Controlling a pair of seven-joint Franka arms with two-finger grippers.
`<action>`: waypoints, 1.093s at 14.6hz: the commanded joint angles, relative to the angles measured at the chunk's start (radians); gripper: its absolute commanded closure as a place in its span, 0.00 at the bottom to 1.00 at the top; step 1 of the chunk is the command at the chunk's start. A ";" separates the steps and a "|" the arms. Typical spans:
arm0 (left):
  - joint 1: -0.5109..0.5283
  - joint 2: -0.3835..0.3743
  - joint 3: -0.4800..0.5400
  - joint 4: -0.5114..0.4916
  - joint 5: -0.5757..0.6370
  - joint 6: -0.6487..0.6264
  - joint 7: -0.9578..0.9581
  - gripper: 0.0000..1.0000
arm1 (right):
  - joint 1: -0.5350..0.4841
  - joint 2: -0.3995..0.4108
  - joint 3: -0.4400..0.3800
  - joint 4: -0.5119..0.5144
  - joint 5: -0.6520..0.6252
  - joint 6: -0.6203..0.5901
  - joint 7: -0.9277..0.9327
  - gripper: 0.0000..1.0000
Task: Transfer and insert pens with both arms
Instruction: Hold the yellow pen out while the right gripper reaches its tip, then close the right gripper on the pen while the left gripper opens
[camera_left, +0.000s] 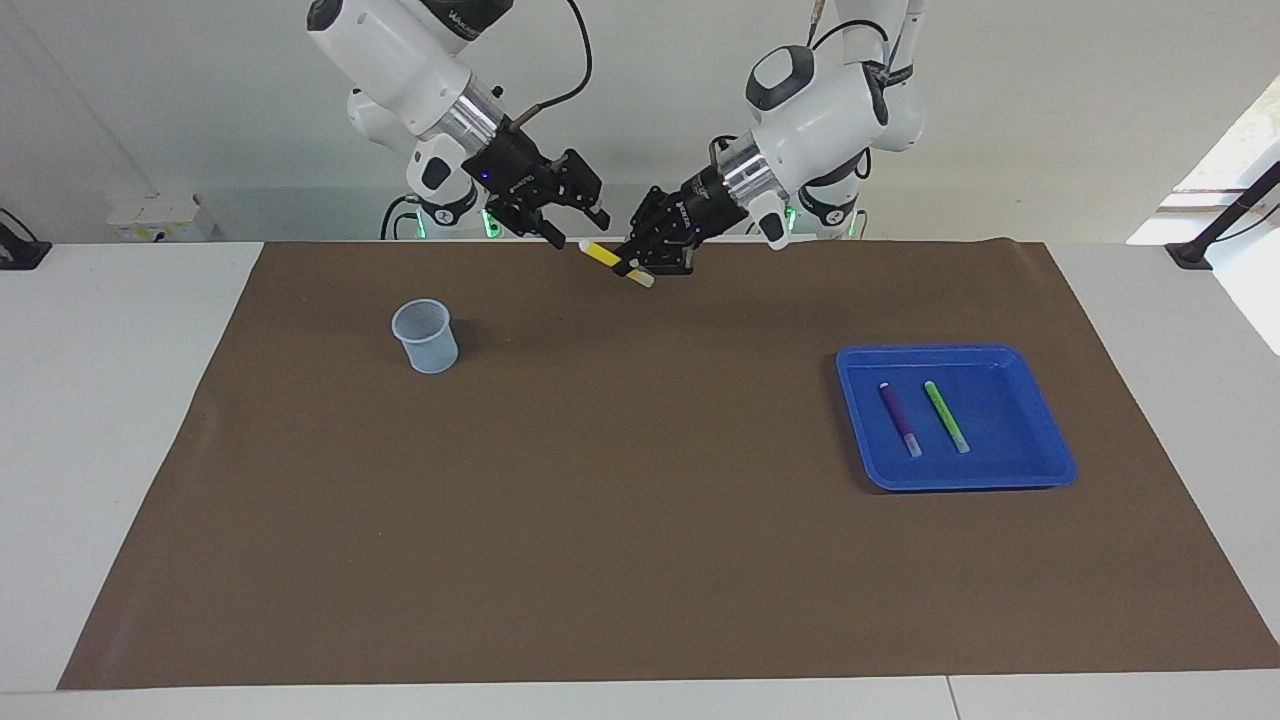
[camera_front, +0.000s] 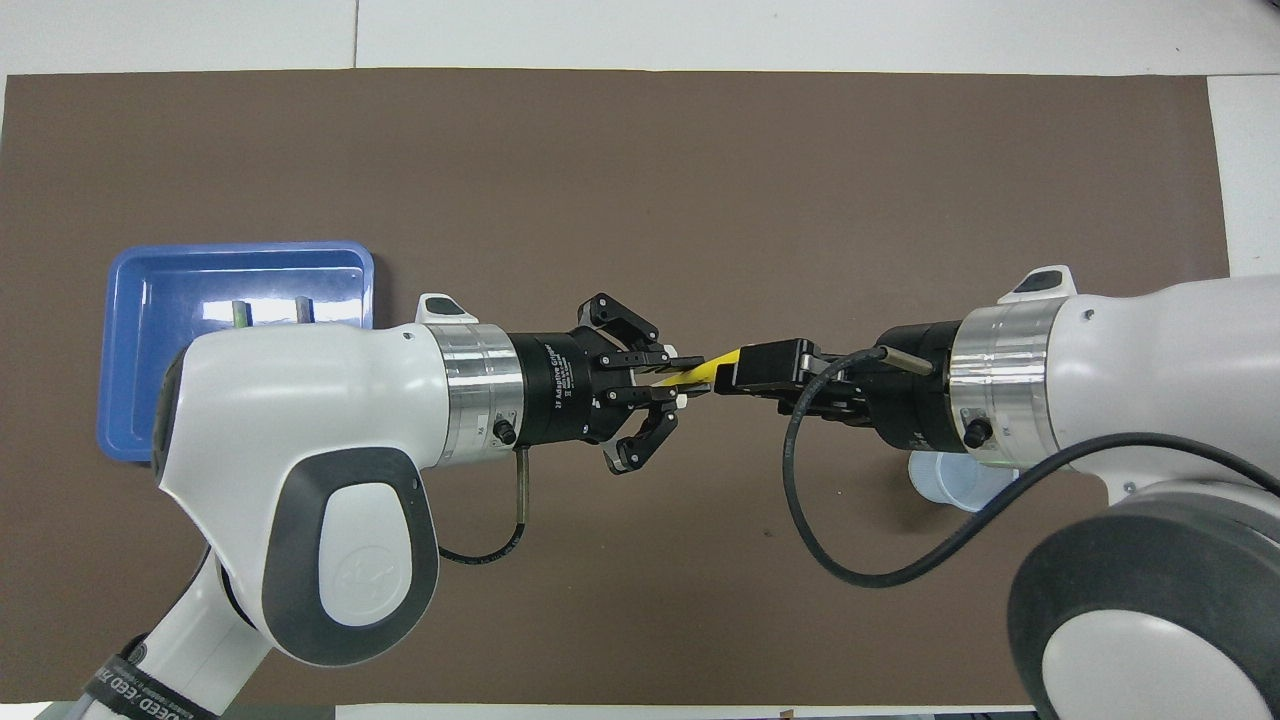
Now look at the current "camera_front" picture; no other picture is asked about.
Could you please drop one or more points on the yellow marker pen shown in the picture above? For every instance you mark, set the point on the yellow marker pen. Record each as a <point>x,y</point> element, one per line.
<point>705,370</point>

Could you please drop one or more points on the blue plastic tray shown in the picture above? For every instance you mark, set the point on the blue plastic tray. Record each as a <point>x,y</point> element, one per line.
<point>135,350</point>

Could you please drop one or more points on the green marker pen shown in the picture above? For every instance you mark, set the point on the green marker pen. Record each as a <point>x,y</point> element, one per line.
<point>241,313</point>

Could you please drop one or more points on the brown table mat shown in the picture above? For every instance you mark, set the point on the brown table mat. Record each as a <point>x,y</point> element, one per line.
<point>640,180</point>

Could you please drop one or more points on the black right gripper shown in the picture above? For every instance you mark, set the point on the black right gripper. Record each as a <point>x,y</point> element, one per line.
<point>910,400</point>

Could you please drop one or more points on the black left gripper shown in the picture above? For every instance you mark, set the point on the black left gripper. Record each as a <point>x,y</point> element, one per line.
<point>560,390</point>

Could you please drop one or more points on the translucent plastic cup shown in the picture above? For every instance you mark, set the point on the translucent plastic cup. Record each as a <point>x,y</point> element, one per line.
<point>950,485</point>

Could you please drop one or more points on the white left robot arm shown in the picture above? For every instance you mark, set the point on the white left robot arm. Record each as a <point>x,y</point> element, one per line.
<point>300,400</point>

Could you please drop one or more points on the purple marker pen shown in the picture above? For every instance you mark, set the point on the purple marker pen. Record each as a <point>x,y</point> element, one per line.
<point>304,310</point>

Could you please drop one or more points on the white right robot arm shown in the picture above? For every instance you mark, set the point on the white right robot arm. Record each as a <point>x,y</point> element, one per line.
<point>1150,400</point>

